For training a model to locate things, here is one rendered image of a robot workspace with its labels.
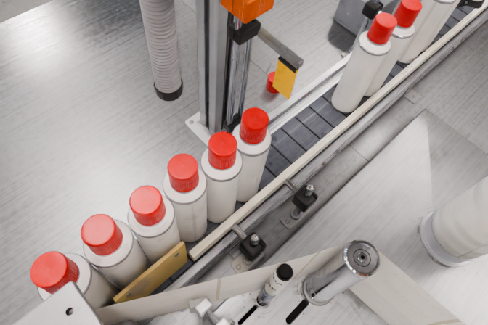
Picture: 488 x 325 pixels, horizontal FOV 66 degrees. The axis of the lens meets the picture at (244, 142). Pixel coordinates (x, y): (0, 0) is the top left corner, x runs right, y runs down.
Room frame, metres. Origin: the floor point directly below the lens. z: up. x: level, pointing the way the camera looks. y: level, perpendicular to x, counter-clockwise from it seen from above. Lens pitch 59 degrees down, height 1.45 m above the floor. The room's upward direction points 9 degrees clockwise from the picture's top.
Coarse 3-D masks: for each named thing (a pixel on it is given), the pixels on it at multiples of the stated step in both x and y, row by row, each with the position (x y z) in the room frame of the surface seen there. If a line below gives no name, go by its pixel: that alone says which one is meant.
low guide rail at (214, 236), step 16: (448, 32) 0.67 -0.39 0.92; (432, 48) 0.62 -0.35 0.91; (416, 64) 0.56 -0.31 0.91; (400, 80) 0.52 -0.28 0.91; (352, 112) 0.42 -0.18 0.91; (336, 128) 0.38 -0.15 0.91; (320, 144) 0.34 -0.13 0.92; (304, 160) 0.31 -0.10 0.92; (288, 176) 0.27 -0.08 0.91; (272, 192) 0.25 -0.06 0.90; (240, 208) 0.21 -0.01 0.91; (224, 224) 0.18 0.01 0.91; (208, 240) 0.15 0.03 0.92; (192, 256) 0.13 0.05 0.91
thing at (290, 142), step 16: (464, 16) 0.78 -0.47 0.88; (400, 64) 0.59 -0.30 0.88; (320, 96) 0.47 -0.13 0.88; (384, 96) 0.50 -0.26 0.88; (304, 112) 0.43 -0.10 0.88; (320, 112) 0.43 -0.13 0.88; (336, 112) 0.44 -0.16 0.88; (288, 128) 0.39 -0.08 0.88; (304, 128) 0.39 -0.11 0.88; (320, 128) 0.40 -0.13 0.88; (272, 144) 0.35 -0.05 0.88; (288, 144) 0.35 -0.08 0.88; (304, 144) 0.36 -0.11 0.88; (272, 160) 0.32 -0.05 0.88; (288, 160) 0.32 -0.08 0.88; (272, 176) 0.29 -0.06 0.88; (256, 208) 0.23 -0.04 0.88; (208, 224) 0.19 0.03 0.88; (176, 272) 0.11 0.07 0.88; (160, 288) 0.09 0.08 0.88
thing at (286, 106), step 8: (336, 64) 0.48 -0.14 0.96; (344, 64) 0.49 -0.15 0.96; (328, 72) 0.46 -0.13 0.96; (336, 72) 0.47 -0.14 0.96; (320, 80) 0.44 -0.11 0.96; (304, 88) 0.42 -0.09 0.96; (312, 88) 0.42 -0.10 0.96; (296, 96) 0.40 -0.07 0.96; (304, 96) 0.41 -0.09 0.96; (280, 104) 0.38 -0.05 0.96; (288, 104) 0.38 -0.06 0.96; (272, 112) 0.36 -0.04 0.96; (280, 112) 0.36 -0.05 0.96; (272, 120) 0.35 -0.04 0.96; (200, 168) 0.24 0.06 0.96
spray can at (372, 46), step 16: (384, 16) 0.47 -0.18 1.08; (368, 32) 0.47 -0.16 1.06; (384, 32) 0.45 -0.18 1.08; (368, 48) 0.45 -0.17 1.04; (384, 48) 0.45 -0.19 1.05; (352, 64) 0.45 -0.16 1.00; (368, 64) 0.44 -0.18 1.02; (352, 80) 0.44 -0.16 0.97; (368, 80) 0.44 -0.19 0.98; (336, 96) 0.45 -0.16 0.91; (352, 96) 0.44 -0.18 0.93
